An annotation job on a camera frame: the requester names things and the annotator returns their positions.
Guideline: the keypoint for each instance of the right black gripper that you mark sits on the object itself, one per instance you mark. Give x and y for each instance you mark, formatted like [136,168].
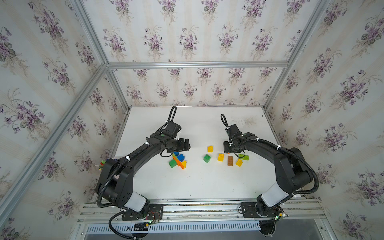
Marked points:
[226,149]

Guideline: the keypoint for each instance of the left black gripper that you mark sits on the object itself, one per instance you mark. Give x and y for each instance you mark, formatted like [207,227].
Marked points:
[181,147]

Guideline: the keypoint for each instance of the brown long lego brick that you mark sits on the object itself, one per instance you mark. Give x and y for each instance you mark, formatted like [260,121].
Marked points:
[230,161]

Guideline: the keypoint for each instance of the blue square lego brick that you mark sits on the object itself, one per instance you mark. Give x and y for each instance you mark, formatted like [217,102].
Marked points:
[181,157]

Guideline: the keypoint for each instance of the orange long lego brick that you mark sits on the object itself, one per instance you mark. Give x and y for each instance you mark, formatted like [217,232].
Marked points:
[179,163]

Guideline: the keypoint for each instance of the yellow sloped lego brick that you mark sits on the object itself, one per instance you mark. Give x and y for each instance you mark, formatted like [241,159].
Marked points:
[183,164]

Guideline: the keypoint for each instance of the small green lego brick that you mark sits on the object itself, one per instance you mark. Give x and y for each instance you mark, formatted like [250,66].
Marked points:
[173,163]

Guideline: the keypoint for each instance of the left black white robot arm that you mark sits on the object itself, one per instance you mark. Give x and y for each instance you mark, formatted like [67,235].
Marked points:
[115,187]

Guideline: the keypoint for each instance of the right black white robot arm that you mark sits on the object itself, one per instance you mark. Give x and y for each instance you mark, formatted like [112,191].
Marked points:
[294,176]

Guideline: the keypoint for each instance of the yellow lego brick centre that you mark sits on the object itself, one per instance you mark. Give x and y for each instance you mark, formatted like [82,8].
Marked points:
[220,157]

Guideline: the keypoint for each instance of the yellow lego brick hidden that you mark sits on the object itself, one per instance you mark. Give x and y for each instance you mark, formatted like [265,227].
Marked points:
[239,162]

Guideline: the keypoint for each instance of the yellow square lego brick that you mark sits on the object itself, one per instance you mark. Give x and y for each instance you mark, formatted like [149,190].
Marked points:
[210,148]

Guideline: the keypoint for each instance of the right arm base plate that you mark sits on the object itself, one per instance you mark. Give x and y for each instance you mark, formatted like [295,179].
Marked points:
[258,210]

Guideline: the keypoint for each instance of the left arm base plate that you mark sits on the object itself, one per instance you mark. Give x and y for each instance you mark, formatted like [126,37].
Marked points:
[152,213]

